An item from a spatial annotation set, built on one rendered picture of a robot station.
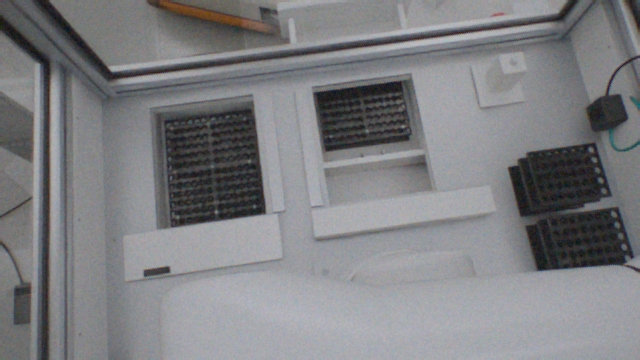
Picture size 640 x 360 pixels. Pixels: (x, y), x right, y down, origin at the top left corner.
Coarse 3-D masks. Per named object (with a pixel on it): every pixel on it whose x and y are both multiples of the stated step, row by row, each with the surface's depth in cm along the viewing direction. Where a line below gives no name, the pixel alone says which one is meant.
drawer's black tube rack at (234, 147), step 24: (240, 120) 95; (168, 144) 94; (192, 144) 94; (216, 144) 97; (240, 144) 94; (168, 168) 93; (192, 168) 92; (216, 168) 92; (240, 168) 95; (192, 192) 92; (216, 192) 91; (240, 192) 91; (192, 216) 90; (216, 216) 90; (240, 216) 90
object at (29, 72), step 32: (0, 32) 66; (0, 64) 65; (32, 64) 73; (0, 96) 64; (32, 96) 71; (0, 128) 63; (32, 128) 70; (0, 160) 62; (32, 160) 69; (0, 192) 61; (32, 192) 68; (0, 224) 60; (32, 224) 67; (0, 256) 59; (32, 256) 66; (0, 288) 58; (32, 288) 65; (0, 320) 57; (32, 320) 64; (0, 352) 57; (32, 352) 63
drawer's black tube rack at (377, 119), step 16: (400, 80) 97; (320, 96) 96; (336, 96) 97; (352, 96) 96; (368, 96) 96; (384, 96) 96; (320, 112) 96; (336, 112) 96; (352, 112) 99; (368, 112) 99; (384, 112) 95; (400, 112) 95; (336, 128) 95; (352, 128) 98; (368, 128) 95; (384, 128) 95; (400, 128) 95; (336, 144) 94; (352, 144) 97; (368, 144) 97
